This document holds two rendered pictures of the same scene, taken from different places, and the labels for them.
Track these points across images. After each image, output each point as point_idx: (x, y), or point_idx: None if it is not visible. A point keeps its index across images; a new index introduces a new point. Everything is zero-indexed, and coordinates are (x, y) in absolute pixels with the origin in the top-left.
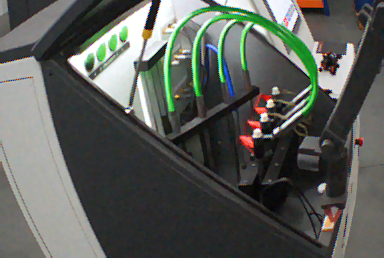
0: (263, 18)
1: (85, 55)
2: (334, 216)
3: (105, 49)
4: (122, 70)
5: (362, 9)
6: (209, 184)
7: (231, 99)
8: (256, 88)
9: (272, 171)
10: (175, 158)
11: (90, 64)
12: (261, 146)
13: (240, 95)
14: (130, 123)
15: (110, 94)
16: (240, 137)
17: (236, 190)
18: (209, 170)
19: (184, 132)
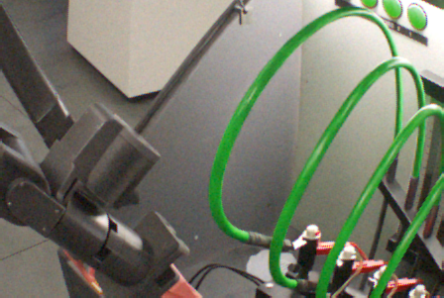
0: (290, 38)
1: None
2: (90, 276)
3: None
4: (403, 55)
5: (109, 110)
6: (159, 93)
7: (432, 241)
8: (443, 272)
9: (289, 296)
10: (188, 55)
11: None
12: (299, 248)
13: (435, 250)
14: (225, 12)
15: (372, 53)
16: (353, 245)
17: (149, 125)
18: (175, 92)
19: (386, 185)
